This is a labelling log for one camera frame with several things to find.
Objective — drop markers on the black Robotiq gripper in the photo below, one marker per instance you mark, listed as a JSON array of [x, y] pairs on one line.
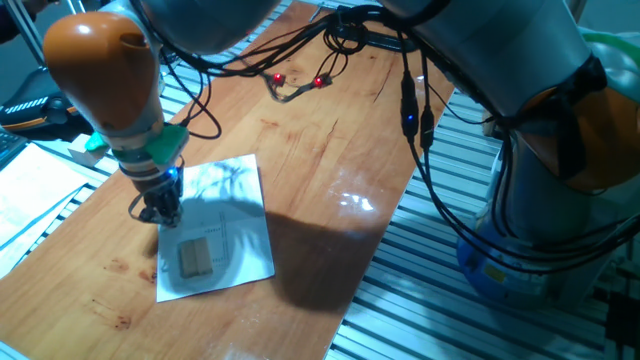
[[159, 186]]

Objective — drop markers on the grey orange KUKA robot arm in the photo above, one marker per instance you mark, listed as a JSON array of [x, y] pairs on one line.
[[100, 70]]

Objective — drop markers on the small tan wooden piece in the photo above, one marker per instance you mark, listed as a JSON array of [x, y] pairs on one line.
[[196, 257]]

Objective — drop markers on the medium wooden cube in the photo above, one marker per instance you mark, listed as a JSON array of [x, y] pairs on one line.
[[85, 156]]

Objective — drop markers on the stack of white printed sheets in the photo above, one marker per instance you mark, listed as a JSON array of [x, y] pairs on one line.
[[30, 195]]

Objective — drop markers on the black computer keyboard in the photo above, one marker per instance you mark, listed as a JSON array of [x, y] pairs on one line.
[[9, 147]]

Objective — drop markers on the black orange teach pendant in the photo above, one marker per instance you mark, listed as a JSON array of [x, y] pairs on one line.
[[30, 107]]

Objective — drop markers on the glossy brown wooden board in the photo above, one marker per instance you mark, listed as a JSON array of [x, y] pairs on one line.
[[310, 130]]

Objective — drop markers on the grey metal stand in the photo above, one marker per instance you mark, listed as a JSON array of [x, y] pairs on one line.
[[27, 30]]

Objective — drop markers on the black C-clamp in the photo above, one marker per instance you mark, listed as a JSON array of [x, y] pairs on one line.
[[390, 45]]

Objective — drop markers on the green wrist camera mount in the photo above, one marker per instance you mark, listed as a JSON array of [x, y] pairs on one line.
[[167, 142]]

